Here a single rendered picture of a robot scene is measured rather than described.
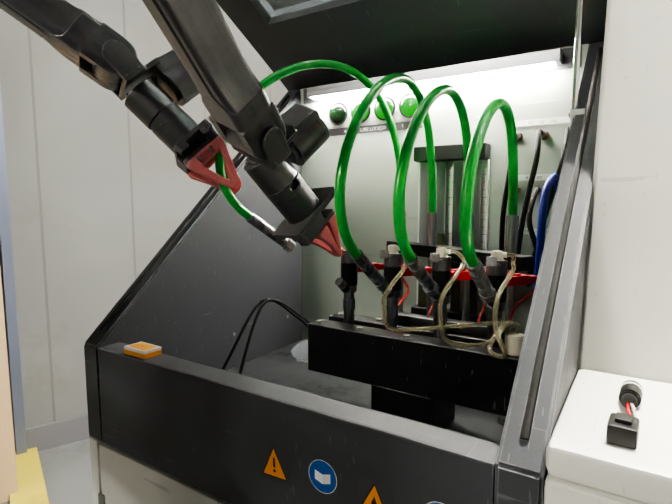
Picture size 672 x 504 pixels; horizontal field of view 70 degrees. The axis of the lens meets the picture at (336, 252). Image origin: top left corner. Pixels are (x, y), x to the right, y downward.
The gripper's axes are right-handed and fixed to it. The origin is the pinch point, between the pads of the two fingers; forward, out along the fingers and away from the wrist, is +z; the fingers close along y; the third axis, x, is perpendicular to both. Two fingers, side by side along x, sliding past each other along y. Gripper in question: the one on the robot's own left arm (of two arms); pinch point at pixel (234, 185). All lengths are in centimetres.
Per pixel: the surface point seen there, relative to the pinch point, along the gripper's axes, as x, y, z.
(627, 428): 0, -41, 41
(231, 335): 17.2, 30.3, 18.0
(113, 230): 21, 183, -49
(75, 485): 106, 155, 23
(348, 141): -10.9, -17.1, 8.1
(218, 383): 22.0, -9.6, 17.9
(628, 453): 2, -42, 42
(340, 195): -5.0, -17.0, 12.1
